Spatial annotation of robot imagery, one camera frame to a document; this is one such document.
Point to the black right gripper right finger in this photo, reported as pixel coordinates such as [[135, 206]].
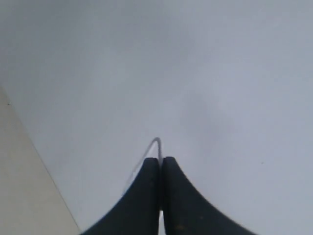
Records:
[[186, 211]]

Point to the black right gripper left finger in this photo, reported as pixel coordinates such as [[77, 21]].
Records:
[[137, 212]]

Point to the white wired earphones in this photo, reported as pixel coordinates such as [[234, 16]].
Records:
[[154, 150]]

